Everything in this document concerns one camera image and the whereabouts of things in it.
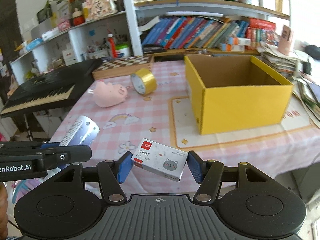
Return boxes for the cream desk mat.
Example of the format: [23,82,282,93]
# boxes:
[168,96,319,151]

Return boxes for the dark wooden small box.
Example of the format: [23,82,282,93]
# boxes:
[184,48,212,56]

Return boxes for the pink plush pig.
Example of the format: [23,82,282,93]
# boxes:
[88,81,128,108]

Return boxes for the white bookshelf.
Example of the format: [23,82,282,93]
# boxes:
[10,0,292,81]

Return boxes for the wooden chess board box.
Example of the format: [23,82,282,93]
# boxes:
[92,55,154,80]

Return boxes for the pink pig figurine ornament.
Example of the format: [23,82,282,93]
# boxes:
[86,0,118,20]

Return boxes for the black Yamaha keyboard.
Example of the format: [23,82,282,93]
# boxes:
[1,59,103,118]

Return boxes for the pink checkered tablecloth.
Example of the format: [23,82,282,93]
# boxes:
[52,61,319,177]

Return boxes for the yellow tape roll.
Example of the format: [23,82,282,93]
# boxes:
[131,68,157,96]

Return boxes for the white staples box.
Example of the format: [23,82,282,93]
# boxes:
[132,138,188,182]

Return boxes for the yellow cardboard box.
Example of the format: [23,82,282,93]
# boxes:
[184,55,293,135]

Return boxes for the red tassel ornament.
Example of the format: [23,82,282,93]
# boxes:
[107,33,117,59]

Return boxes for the white spray bottle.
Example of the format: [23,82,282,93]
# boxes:
[59,115,100,147]

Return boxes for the green lid white jar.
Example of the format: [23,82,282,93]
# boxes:
[116,43,131,59]

